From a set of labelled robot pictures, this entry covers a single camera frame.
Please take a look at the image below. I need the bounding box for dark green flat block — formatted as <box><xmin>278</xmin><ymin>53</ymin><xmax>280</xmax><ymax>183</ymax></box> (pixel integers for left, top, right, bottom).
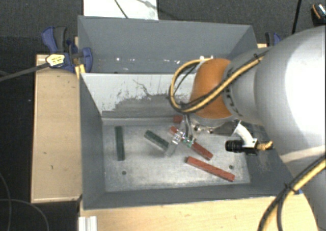
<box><xmin>144</xmin><ymin>130</ymin><xmax>170</xmax><ymax>150</ymax></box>
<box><xmin>114</xmin><ymin>125</ymin><xmax>126</xmax><ymax>162</ymax></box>

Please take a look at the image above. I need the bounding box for grey metal bin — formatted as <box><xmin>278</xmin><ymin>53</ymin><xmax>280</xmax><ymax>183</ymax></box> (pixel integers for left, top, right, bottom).
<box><xmin>77</xmin><ymin>15</ymin><xmax>301</xmax><ymax>211</ymax></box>

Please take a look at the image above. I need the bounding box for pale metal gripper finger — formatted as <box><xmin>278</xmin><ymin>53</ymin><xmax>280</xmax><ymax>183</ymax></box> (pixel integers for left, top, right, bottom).
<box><xmin>172</xmin><ymin>130</ymin><xmax>185</xmax><ymax>157</ymax></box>
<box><xmin>165</xmin><ymin>133</ymin><xmax>179</xmax><ymax>157</ymax></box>

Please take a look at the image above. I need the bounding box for black cylinder on white bracket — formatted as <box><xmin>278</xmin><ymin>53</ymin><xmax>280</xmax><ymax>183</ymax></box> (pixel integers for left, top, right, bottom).
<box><xmin>225</xmin><ymin>121</ymin><xmax>274</xmax><ymax>156</ymax></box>

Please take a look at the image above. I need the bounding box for pale wood flat board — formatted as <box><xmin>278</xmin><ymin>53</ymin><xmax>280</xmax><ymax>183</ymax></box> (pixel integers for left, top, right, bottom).
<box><xmin>31</xmin><ymin>55</ymin><xmax>83</xmax><ymax>203</ymax></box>

